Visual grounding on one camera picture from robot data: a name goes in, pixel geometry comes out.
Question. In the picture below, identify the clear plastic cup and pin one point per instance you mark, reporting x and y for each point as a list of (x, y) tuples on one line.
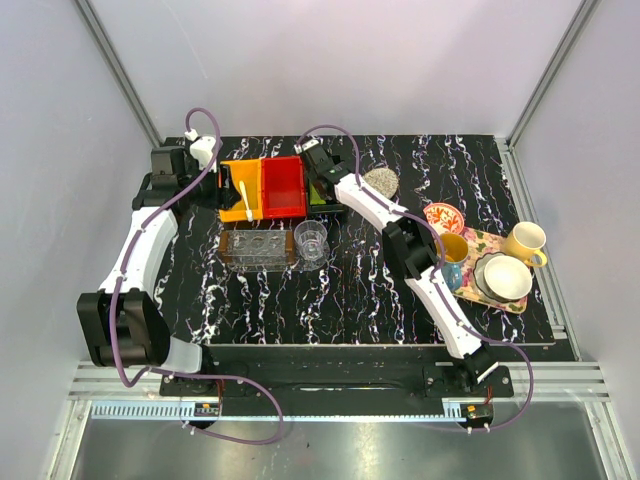
[(309, 237)]

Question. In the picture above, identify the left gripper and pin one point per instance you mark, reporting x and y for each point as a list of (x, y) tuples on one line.
[(229, 196)]

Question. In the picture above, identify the grey speckled soap dish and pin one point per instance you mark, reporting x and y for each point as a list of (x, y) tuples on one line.
[(383, 180)]

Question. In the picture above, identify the white toothbrush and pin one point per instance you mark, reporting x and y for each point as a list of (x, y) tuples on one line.
[(245, 199)]

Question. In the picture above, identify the orange plastic bin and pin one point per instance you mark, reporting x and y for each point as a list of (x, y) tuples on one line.
[(250, 171)]

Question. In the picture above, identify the clear acrylic oval tray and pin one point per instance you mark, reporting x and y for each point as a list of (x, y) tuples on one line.
[(300, 264)]

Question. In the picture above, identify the red plastic bin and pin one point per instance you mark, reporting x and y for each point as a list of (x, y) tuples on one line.
[(283, 188)]

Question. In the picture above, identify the black plastic bin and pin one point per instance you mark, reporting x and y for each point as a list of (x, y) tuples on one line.
[(331, 207)]

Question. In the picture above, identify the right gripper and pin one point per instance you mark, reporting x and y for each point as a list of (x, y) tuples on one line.
[(311, 182)]

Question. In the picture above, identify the blue mug yellow inside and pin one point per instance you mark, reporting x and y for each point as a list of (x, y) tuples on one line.
[(455, 250)]

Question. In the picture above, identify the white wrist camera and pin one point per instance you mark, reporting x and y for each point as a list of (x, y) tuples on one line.
[(299, 148), (202, 149)]

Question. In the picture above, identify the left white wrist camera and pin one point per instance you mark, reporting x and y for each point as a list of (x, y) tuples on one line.
[(202, 149)]

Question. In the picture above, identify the green toothpaste tube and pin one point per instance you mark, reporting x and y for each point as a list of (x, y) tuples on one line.
[(314, 197)]

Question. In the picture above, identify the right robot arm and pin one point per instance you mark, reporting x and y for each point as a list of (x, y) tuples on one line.
[(412, 251)]

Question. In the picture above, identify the clear acrylic toothbrush holder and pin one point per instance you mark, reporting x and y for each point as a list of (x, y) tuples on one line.
[(257, 248)]

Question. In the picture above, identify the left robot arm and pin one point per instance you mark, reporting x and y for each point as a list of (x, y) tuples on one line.
[(121, 324)]

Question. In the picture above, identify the floral rectangular tray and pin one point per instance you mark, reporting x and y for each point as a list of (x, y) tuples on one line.
[(482, 247)]

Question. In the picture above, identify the red patterned bowl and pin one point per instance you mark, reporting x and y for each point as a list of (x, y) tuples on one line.
[(444, 218)]

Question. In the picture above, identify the white scalloped bowl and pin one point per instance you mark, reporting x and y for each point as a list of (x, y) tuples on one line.
[(502, 277)]

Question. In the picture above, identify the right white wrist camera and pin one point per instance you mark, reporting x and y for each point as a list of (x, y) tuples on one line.
[(299, 148)]

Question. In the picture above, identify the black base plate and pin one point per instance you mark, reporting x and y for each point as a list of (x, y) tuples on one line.
[(424, 371)]

